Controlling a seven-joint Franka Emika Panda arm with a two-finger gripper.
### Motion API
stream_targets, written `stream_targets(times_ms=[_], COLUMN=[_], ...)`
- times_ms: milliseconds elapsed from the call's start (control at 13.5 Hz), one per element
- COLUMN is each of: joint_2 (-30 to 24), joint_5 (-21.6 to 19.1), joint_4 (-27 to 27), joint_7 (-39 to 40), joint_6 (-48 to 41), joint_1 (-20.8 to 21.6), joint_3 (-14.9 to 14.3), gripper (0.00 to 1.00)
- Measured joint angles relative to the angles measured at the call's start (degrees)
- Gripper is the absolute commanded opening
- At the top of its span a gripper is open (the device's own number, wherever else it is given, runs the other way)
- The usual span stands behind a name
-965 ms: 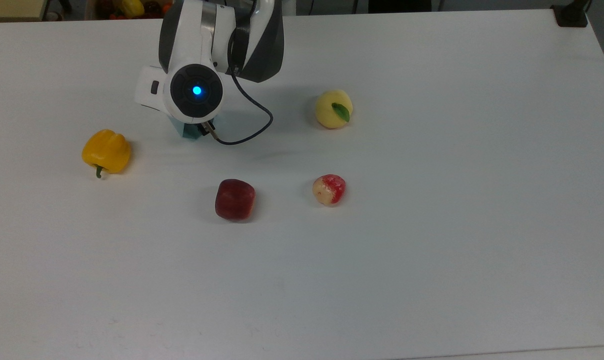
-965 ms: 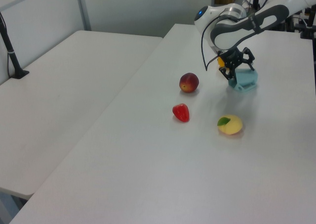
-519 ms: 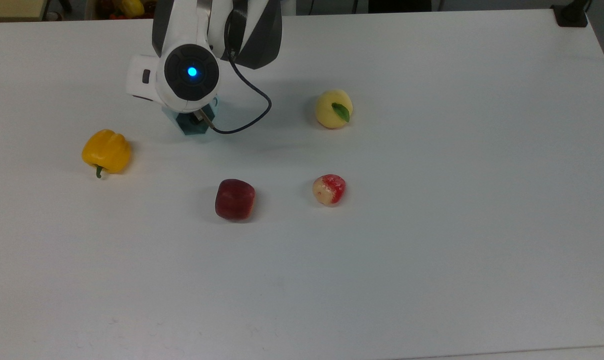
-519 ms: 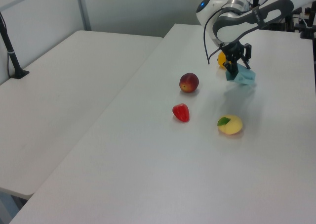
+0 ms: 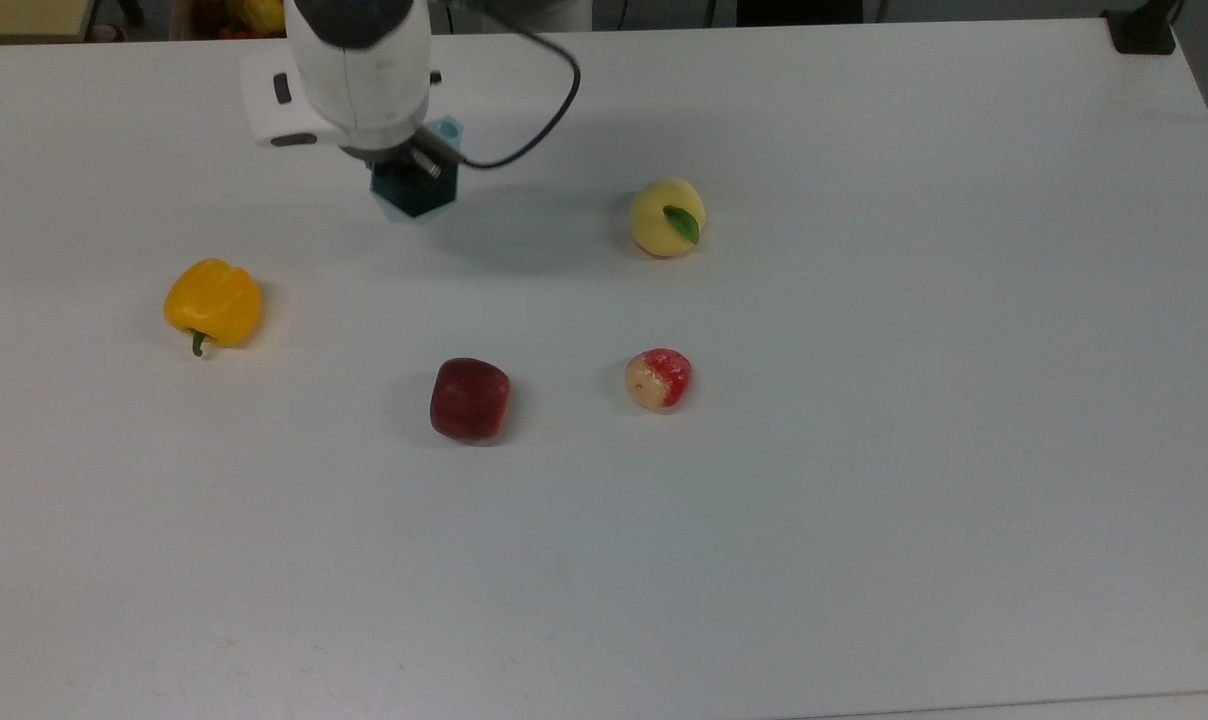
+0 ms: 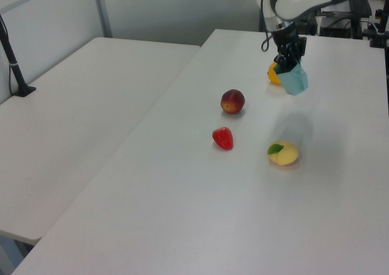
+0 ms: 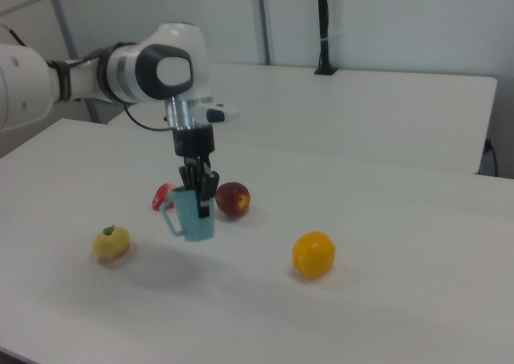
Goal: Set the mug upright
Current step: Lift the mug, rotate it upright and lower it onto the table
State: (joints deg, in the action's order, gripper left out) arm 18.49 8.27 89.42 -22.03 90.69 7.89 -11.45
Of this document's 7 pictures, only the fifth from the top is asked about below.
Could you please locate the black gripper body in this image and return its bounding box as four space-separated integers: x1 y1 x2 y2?
342 140 465 184

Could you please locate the yellow and red toy pile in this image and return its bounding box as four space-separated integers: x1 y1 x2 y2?
186 0 289 41

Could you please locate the dark red apple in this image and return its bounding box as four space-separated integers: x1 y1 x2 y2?
429 357 513 444

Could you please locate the yellow bell pepper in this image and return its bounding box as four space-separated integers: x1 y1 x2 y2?
162 258 265 358

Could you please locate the pale yellow peach with leaf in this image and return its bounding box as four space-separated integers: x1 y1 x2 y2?
629 177 708 259

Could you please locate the red and yellow peach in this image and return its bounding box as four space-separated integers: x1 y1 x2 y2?
624 347 694 412

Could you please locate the wooden furniture top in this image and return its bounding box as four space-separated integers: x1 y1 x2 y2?
0 0 102 45

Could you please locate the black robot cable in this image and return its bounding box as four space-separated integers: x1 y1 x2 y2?
434 0 583 171

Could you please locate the black clamp mount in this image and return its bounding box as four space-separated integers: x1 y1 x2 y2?
1102 0 1185 56

